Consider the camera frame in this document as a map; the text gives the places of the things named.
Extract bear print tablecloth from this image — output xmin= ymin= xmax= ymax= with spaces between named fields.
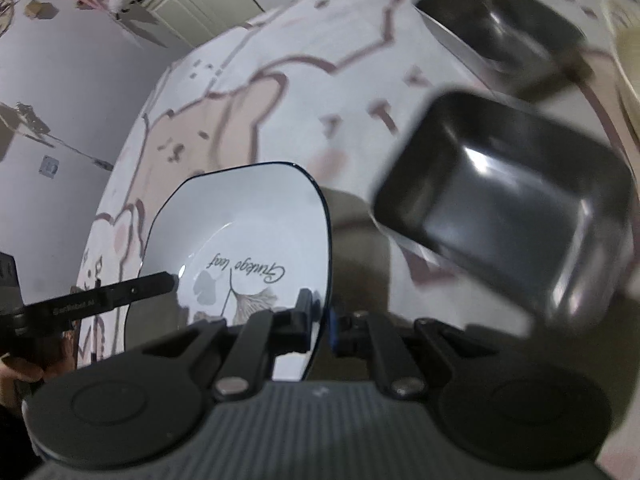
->
xmin=77 ymin=0 xmax=639 ymax=479

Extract white kitchen cabinets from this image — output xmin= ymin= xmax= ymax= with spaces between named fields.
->
xmin=143 ymin=0 xmax=264 ymax=48

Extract person left hand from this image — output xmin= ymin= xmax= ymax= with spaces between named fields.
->
xmin=1 ymin=332 xmax=76 ymax=410

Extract cream two-handled bowl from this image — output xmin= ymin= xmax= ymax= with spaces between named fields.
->
xmin=601 ymin=0 xmax=640 ymax=134

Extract white plate dark rim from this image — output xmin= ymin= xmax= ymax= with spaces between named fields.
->
xmin=124 ymin=162 xmax=332 ymax=350

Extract steel rectangular tray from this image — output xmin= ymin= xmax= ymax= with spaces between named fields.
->
xmin=372 ymin=90 xmax=636 ymax=334
xmin=414 ymin=0 xmax=586 ymax=96

